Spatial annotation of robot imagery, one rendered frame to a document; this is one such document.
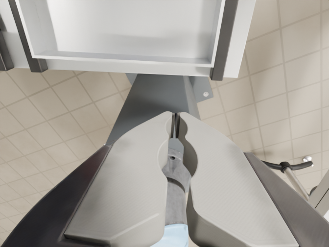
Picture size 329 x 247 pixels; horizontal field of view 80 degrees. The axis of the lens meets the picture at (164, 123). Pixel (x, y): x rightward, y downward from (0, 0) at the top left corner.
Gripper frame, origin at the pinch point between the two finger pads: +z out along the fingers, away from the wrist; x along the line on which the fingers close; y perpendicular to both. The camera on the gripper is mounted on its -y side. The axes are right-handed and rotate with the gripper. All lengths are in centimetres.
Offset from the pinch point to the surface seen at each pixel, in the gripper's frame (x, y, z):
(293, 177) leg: 87, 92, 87
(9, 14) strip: -23.8, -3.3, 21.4
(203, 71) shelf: 5.2, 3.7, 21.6
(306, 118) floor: 96, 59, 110
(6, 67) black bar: -25.9, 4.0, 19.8
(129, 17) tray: -6.5, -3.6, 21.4
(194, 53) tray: 3.4, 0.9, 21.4
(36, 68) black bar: -21.0, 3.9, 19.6
